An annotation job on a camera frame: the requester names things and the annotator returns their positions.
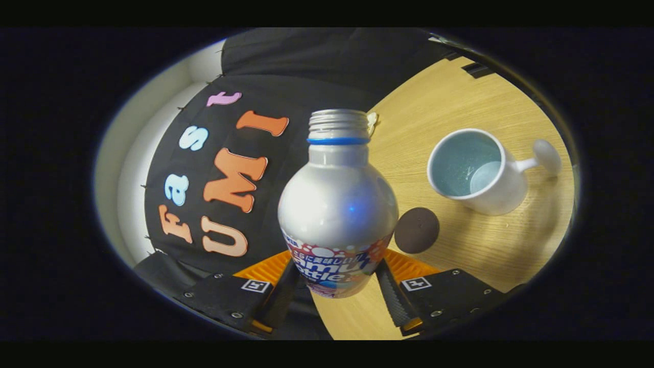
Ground white cup with handle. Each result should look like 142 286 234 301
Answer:
427 128 563 216

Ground black backdrop cloth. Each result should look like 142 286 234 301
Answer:
133 28 460 340

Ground dark round coaster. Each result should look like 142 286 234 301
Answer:
394 207 440 255

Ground silver bottle with colourful label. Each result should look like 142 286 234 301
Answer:
277 108 400 299

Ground wooden table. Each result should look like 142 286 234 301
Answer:
312 54 575 340

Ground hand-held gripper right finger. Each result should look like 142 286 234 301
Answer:
376 249 511 337

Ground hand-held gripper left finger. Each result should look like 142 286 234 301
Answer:
179 249 302 338

